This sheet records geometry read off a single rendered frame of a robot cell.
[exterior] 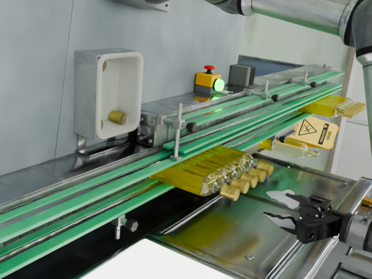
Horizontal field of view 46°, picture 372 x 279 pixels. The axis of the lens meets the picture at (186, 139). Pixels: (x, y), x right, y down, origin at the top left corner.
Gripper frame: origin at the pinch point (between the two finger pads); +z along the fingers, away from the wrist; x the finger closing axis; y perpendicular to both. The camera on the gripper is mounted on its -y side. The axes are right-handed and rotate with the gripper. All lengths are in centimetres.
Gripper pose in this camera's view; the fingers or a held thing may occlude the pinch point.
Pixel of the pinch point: (268, 205)
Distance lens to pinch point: 117.4
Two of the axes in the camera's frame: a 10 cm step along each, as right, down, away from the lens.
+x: 0.8, -9.5, -3.1
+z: -8.3, -2.4, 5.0
